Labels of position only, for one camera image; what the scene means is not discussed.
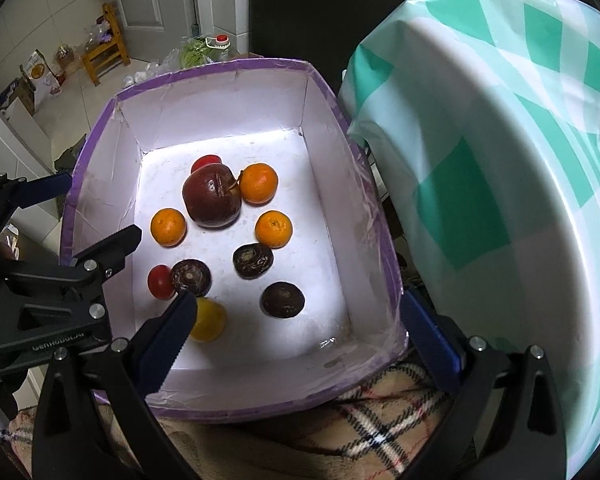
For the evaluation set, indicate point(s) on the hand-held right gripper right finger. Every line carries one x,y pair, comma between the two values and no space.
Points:
430,340

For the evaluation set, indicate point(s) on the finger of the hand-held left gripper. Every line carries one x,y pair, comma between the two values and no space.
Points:
50,187
107,250

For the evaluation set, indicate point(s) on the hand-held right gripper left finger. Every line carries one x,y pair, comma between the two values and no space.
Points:
172,332

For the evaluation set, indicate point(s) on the yellow round fruit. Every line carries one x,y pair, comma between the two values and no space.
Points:
210,321

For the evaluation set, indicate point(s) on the red tomato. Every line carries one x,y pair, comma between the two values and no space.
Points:
159,282
205,162

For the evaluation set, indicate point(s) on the dark purple passion fruit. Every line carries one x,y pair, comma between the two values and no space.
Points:
282,301
192,276
252,261

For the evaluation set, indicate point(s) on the orange mandarin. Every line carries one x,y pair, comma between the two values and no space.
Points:
259,185
274,230
168,227

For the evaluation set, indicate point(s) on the dark red apple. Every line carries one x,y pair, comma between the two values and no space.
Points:
212,197

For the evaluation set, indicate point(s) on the purple cardboard box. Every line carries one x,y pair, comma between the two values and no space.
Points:
230,105

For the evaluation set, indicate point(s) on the white cabinet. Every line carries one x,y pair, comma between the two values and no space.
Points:
5,140

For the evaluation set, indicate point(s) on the beige plaid blanket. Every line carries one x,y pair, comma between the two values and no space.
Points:
380,430

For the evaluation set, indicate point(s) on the white paper bag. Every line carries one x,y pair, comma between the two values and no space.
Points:
39,77

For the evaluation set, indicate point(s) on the white plastic bags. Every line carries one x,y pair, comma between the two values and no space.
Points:
140,74

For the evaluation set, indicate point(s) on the small wooden chair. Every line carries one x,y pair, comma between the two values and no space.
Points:
107,50

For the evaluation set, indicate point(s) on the green white checked tablecloth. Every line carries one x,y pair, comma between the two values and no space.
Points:
480,160

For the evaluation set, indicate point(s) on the bag of green vegetables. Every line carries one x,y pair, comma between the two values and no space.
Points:
190,52

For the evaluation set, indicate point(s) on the oil bottle with red cap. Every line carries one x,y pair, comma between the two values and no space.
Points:
220,46

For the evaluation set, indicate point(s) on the black tall appliance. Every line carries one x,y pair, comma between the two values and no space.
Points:
330,10

